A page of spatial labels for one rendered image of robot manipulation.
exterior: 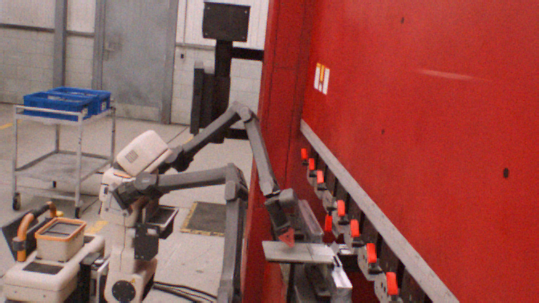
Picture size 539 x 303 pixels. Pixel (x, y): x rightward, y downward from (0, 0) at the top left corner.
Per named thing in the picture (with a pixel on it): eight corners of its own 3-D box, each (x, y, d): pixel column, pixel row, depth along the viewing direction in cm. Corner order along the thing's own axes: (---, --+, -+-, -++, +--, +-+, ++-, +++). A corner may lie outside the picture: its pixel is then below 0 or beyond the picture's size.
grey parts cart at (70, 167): (51, 183, 624) (54, 90, 603) (115, 191, 620) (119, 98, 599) (7, 211, 537) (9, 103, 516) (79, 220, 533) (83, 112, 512)
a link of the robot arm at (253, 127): (248, 122, 277) (237, 111, 268) (259, 116, 275) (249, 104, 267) (271, 203, 253) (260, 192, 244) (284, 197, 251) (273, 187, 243)
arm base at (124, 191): (120, 183, 245) (110, 191, 233) (137, 173, 244) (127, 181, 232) (132, 201, 246) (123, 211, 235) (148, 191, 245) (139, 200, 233)
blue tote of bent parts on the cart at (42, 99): (40, 110, 563) (41, 90, 559) (93, 116, 559) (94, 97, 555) (22, 116, 528) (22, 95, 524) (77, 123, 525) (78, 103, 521)
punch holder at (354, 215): (342, 240, 220) (349, 195, 216) (366, 241, 221) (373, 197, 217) (353, 256, 205) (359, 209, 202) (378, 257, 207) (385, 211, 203)
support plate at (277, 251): (261, 243, 259) (261, 240, 258) (323, 246, 262) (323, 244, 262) (266, 260, 241) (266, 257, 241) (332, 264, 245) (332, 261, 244)
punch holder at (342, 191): (331, 220, 239) (337, 179, 236) (353, 222, 240) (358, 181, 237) (340, 234, 225) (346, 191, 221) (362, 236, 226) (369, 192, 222)
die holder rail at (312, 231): (293, 216, 333) (295, 199, 331) (304, 216, 334) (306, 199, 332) (309, 252, 285) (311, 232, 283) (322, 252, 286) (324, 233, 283)
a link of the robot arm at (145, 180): (253, 168, 226) (240, 157, 218) (250, 203, 220) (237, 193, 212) (150, 182, 244) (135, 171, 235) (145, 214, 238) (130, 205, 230)
